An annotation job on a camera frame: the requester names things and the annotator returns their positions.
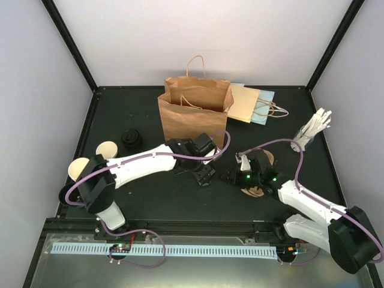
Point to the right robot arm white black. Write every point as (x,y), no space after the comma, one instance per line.
(346,234)

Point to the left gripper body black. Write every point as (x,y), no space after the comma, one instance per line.
(202,176)

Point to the black frame post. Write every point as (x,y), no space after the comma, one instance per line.
(334,43)
(65,34)

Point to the paper cup black sleeve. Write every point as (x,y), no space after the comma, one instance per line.
(107,149)

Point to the black front mounting rail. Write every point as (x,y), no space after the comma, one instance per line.
(260,231)

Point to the glass with white stirrers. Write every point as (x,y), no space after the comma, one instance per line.
(306,134)

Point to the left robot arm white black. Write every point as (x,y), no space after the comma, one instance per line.
(94,187)

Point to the left black frame post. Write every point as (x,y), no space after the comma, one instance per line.
(65,34)

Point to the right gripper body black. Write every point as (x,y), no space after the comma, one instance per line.
(245,181)

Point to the stacked paper cups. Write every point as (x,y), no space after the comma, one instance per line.
(76,167)

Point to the flat blue paper bag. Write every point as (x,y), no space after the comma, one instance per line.
(263,105)

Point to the black coffee lids stack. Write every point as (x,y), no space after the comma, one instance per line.
(131,139)

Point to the brown pulp cup carrier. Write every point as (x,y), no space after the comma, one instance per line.
(255,191)

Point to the right black frame post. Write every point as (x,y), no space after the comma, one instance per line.
(334,43)

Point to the blue slotted cable duct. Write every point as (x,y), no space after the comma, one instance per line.
(251,252)

